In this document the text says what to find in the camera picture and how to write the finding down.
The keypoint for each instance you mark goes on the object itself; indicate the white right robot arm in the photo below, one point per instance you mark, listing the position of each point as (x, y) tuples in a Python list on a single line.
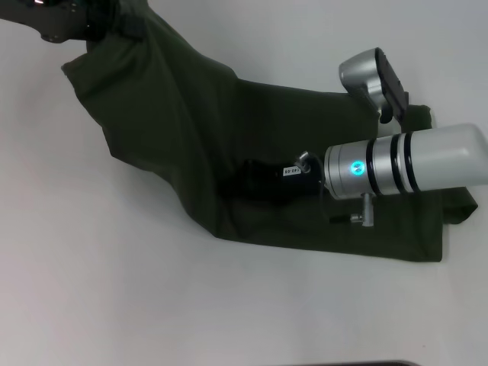
[(419, 160)]

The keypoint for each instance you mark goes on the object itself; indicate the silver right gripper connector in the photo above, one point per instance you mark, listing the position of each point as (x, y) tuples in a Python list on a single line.
[(304, 162)]

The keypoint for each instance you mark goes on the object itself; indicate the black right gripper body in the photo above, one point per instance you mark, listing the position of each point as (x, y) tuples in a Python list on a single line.
[(267, 179)]

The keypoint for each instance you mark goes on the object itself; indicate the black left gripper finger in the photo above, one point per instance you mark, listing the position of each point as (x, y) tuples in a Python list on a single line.
[(131, 26)]

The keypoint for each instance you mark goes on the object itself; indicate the dark green FREE t-shirt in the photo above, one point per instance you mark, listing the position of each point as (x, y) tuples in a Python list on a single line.
[(171, 114)]

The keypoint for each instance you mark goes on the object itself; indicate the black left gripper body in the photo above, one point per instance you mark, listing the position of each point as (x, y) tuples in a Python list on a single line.
[(49, 19)]

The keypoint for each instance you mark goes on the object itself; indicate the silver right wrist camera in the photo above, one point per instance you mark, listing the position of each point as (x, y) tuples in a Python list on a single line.
[(366, 80)]

